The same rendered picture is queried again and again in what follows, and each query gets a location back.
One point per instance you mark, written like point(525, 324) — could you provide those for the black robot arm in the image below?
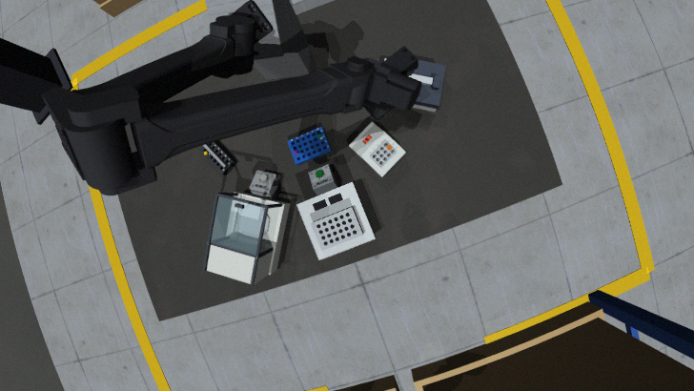
point(92, 126)

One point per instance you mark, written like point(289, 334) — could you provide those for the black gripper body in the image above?
point(377, 110)

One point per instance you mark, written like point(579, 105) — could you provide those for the blue tube rack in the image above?
point(299, 144)

